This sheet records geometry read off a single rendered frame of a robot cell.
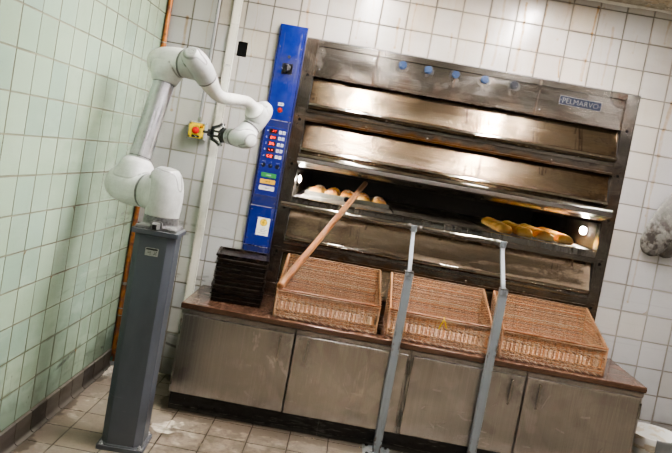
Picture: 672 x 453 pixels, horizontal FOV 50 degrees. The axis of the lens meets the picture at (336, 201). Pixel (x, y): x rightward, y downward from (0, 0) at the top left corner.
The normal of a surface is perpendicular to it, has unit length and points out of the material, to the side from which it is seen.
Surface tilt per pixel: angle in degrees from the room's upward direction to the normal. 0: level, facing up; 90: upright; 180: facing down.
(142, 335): 90
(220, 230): 90
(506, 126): 70
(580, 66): 90
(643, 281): 90
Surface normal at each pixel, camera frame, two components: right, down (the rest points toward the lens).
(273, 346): -0.03, 0.06
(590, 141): 0.04, -0.28
